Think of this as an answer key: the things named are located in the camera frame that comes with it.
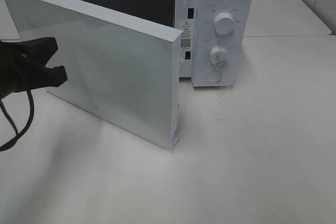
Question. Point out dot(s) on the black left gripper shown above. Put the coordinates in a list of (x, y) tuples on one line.
[(18, 66)]

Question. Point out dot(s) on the white microwave door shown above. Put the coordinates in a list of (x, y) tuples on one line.
[(120, 67)]

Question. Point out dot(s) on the round white door button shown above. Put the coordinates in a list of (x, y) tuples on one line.
[(213, 76)]

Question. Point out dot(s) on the white warning label sticker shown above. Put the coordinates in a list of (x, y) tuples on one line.
[(187, 27)]

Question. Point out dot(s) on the lower white timer knob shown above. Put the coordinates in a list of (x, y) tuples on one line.
[(218, 55)]

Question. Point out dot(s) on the white microwave oven body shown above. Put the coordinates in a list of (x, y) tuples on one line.
[(162, 17)]

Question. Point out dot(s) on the upper white power knob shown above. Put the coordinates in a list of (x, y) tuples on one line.
[(224, 22)]

